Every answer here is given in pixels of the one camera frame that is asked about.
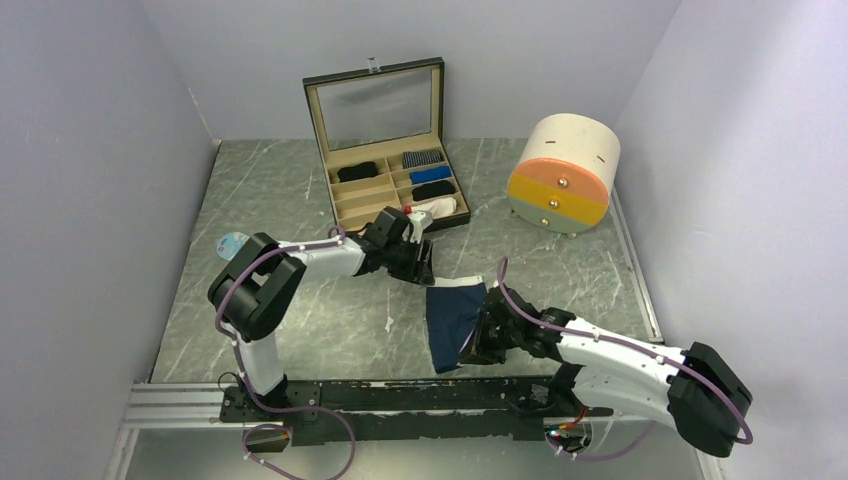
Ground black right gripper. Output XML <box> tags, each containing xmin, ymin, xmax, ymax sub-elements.
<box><xmin>457</xmin><ymin>308</ymin><xmax>521</xmax><ymax>365</ymax></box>

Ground white rolled cloth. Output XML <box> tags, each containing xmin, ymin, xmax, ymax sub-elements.
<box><xmin>412</xmin><ymin>196</ymin><xmax>458</xmax><ymax>221</ymax></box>

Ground navy white underwear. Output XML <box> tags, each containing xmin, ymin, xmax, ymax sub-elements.
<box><xmin>425</xmin><ymin>275</ymin><xmax>487</xmax><ymax>374</ymax></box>

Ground striped rolled cloth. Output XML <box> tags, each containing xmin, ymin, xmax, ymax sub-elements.
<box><xmin>401</xmin><ymin>149</ymin><xmax>443</xmax><ymax>169</ymax></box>

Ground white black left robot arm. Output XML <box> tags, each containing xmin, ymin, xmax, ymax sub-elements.
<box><xmin>207</xmin><ymin>207</ymin><xmax>434</xmax><ymax>420</ymax></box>

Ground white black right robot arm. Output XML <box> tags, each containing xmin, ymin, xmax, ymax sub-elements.
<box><xmin>459</xmin><ymin>286</ymin><xmax>752</xmax><ymax>458</ymax></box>

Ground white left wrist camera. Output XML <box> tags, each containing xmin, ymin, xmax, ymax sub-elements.
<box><xmin>402</xmin><ymin>207</ymin><xmax>433</xmax><ymax>244</ymax></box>

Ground blue rolled cloth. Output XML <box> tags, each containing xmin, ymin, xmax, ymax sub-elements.
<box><xmin>409</xmin><ymin>165</ymin><xmax>452</xmax><ymax>185</ymax></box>

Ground round cream drawer cabinet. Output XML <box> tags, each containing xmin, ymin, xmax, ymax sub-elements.
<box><xmin>506</xmin><ymin>113</ymin><xmax>621</xmax><ymax>237</ymax></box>

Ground black beige organizer box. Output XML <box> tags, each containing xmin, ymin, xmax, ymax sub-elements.
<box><xmin>302</xmin><ymin>57</ymin><xmax>470</xmax><ymax>232</ymax></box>

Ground black rolled cloth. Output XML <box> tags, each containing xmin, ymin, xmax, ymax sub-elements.
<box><xmin>411</xmin><ymin>180</ymin><xmax>456</xmax><ymax>202</ymax></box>

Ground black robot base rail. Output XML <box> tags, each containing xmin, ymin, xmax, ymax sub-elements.
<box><xmin>218</xmin><ymin>376</ymin><xmax>613</xmax><ymax>446</ymax></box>

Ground black underwear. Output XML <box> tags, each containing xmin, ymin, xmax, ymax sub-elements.
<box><xmin>337</xmin><ymin>161</ymin><xmax>380</xmax><ymax>183</ymax></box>

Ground blue packaged item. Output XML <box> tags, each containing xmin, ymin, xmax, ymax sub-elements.
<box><xmin>216</xmin><ymin>231</ymin><xmax>249</xmax><ymax>261</ymax></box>

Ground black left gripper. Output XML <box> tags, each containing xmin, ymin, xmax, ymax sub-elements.
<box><xmin>383</xmin><ymin>234</ymin><xmax>434</xmax><ymax>286</ymax></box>

